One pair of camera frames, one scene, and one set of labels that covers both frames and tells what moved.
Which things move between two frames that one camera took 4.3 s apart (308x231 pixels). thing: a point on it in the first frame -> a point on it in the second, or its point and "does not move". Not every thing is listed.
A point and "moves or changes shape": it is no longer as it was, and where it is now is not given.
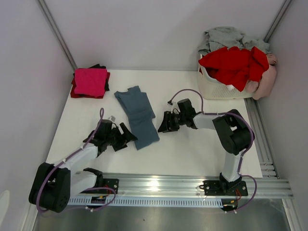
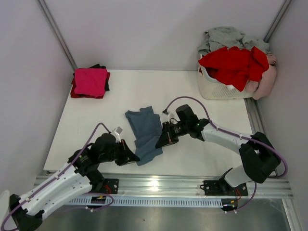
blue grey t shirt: [141, 115] moves or changes shape
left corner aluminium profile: [46, 12] does not move
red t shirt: [236, 66] does not move
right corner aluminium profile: [277, 20] does not move
